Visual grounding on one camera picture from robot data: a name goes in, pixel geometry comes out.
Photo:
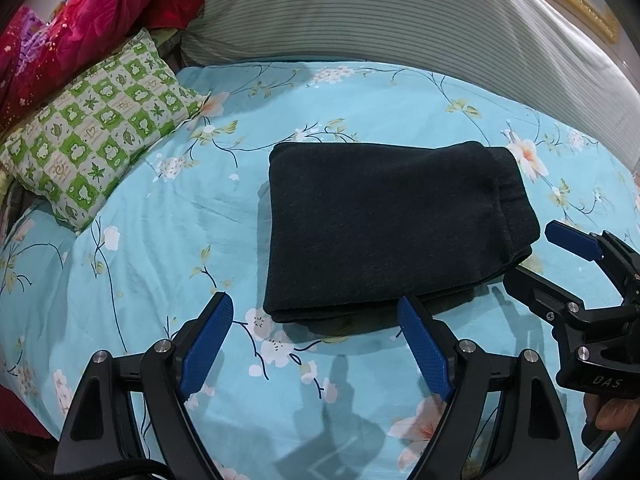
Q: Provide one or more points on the green checked pillow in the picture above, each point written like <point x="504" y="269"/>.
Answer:
<point x="100" y="125"/>

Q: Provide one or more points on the black pants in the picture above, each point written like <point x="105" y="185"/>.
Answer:
<point x="375" y="230"/>

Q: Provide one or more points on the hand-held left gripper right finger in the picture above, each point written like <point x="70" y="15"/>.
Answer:
<point x="422" y="350"/>

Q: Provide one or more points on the red floral blanket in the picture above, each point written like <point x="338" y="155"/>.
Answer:
<point x="100" y="15"/>

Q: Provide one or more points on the blue floral bed sheet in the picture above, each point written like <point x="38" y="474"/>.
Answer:
<point x="175" y="240"/>

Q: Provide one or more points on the person's right hand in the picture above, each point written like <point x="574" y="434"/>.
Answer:
<point x="611" y="412"/>

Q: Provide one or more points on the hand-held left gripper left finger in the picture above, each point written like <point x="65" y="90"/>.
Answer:
<point x="210" y="345"/>

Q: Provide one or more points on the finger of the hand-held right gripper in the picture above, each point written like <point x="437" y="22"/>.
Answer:
<point x="570" y="240"/>
<point x="535" y="295"/>

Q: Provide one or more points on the grey striped pillow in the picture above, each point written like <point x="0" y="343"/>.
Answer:
<point x="375" y="10"/>

